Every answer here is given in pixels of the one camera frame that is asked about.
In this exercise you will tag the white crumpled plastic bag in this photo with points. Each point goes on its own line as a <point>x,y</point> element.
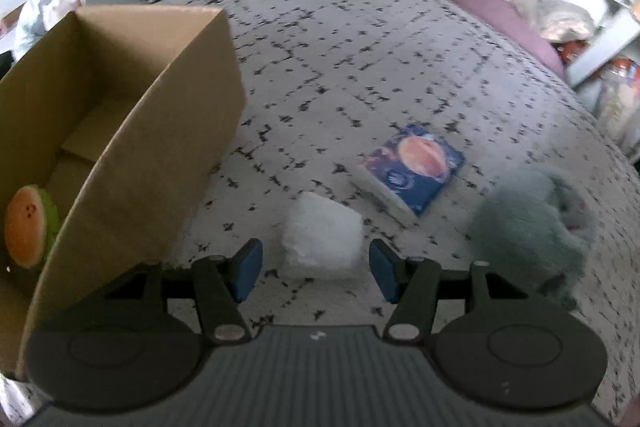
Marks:
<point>565,21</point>

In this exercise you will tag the grey fluffy plush toy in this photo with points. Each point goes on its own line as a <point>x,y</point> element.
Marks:
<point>535,227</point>

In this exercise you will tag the grey printed bed blanket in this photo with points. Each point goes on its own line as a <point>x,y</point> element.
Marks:
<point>380,57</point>

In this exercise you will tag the white plastic bag red print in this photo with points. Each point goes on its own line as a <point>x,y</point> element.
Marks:
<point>42,14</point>

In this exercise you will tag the watermelon slice plush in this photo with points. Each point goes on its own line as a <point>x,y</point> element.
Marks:
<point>27,227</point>

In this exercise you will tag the blue tissue pack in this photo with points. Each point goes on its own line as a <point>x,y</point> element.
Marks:
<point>412,167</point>

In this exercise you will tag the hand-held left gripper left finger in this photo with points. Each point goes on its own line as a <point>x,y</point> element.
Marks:
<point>247,269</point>

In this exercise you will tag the white fluffy plush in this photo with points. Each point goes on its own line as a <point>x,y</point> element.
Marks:
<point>322,234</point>

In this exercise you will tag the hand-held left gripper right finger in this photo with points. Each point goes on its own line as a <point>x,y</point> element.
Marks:
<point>384,272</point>

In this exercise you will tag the white desk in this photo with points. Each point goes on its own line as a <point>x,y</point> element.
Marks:
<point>612,42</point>

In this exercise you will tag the brown cardboard box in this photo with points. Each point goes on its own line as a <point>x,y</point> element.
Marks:
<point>160,147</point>

